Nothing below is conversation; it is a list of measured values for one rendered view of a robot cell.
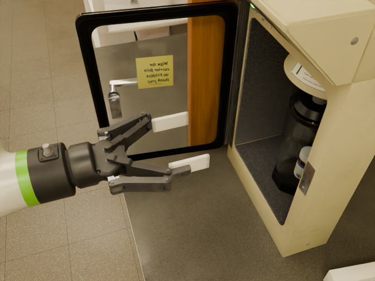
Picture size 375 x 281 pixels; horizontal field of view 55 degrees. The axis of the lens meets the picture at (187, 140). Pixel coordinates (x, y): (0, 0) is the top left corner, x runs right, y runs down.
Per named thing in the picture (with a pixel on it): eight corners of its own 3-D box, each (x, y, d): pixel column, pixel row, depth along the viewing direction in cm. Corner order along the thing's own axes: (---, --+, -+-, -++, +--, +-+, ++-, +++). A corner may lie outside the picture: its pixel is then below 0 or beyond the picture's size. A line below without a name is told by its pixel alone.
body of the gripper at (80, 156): (68, 172, 55) (129, 158, 57) (63, 135, 60) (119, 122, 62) (79, 200, 60) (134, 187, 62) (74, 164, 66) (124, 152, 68)
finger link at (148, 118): (111, 165, 63) (105, 161, 64) (154, 130, 69) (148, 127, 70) (107, 150, 60) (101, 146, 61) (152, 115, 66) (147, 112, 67)
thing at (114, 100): (122, 119, 79) (119, 98, 75) (112, 120, 79) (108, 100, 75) (121, 113, 81) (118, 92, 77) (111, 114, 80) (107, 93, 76)
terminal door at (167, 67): (224, 147, 96) (239, 0, 67) (108, 164, 92) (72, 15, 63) (223, 145, 96) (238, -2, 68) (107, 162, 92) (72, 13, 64)
